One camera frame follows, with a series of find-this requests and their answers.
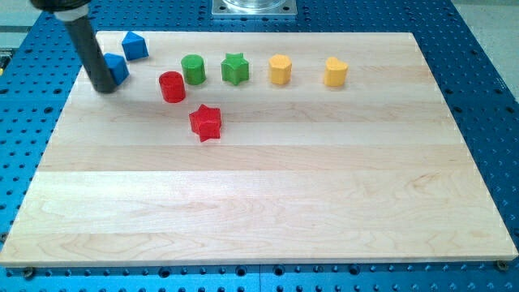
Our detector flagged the red cylinder block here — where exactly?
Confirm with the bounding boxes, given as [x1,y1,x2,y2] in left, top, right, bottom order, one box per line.
[159,71,187,103]

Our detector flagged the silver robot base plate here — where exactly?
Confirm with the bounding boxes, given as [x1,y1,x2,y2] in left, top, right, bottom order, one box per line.
[212,0,298,17]

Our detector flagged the yellow heart block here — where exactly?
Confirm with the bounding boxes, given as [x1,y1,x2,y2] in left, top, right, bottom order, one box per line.
[324,57,349,87]

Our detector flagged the yellow hexagon block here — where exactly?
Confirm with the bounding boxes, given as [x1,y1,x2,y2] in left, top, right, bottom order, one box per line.
[268,54,292,85]

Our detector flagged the black robot arm end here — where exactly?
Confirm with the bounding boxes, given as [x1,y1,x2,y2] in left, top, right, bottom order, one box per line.
[30,0,91,13]

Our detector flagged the blue pentagon block upper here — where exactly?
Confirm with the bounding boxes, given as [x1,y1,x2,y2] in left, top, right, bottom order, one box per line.
[122,32,148,61]

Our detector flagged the red star block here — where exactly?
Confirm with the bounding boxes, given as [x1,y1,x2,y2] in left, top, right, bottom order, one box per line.
[189,104,222,142]

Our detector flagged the green star block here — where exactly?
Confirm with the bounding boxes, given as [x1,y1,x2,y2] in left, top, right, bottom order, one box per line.
[221,53,249,86]

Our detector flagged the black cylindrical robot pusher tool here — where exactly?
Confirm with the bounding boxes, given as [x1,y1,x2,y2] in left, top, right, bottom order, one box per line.
[54,4,117,93]

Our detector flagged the green cylinder block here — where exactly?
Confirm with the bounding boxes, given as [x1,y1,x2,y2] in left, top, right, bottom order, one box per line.
[181,54,206,85]

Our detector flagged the blue block beside tool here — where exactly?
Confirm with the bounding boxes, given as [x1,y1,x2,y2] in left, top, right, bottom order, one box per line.
[104,53,129,85]

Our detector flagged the light wooden board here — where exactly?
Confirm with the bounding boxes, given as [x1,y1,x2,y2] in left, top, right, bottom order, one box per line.
[1,32,517,267]

